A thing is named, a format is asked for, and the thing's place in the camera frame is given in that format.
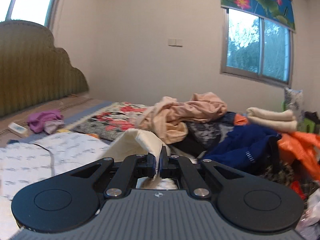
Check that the white remote control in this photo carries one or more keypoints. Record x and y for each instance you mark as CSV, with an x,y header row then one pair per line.
x,y
18,130

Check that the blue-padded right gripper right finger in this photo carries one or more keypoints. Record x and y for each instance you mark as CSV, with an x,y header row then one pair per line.
x,y
182,169

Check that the window with aluminium frame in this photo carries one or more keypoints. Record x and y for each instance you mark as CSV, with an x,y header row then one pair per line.
x,y
256,49

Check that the navy blue garment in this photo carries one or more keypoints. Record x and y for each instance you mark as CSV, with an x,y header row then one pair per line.
x,y
249,148

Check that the purple garment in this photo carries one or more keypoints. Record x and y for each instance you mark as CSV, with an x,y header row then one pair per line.
x,y
47,121

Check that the white wall switch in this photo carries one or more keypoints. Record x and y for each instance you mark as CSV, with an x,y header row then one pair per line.
x,y
173,42

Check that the window beside headboard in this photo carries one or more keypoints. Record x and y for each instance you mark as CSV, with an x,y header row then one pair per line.
x,y
27,0

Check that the floral patterned cloth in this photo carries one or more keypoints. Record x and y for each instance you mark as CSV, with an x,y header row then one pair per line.
x,y
112,121

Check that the peach clothes pile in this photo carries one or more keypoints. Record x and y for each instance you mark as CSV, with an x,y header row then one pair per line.
x,y
167,118

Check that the folded cream towel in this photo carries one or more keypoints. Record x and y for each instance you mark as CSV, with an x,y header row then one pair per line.
x,y
280,121

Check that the white script-print bedsheet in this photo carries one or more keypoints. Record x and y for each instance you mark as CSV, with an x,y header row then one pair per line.
x,y
23,164

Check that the orange garment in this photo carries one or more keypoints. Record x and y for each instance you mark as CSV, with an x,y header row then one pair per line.
x,y
300,146

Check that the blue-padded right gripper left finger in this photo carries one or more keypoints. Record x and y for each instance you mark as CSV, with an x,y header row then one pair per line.
x,y
125,174

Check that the black grey patterned garment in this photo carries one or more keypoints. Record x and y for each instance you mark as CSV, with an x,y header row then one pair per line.
x,y
203,136

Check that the patterned pillow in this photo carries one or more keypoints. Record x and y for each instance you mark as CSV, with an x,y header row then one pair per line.
x,y
294,101

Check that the lotus print window blind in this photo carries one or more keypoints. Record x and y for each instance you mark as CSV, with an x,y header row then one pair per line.
x,y
279,11

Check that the green upholstered headboard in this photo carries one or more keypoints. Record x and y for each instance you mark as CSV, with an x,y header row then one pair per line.
x,y
33,69

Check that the cream puffer jacket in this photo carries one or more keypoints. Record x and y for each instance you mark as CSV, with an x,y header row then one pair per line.
x,y
138,142

